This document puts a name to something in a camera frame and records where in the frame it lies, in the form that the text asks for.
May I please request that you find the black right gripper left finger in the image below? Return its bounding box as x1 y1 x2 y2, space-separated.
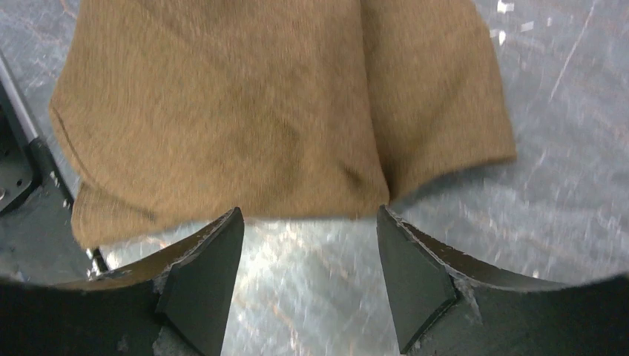
1 208 244 355

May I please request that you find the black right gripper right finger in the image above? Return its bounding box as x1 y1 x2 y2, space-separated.
377 206 628 355

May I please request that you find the brown cloth napkin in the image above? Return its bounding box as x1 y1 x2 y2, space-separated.
49 1 516 248

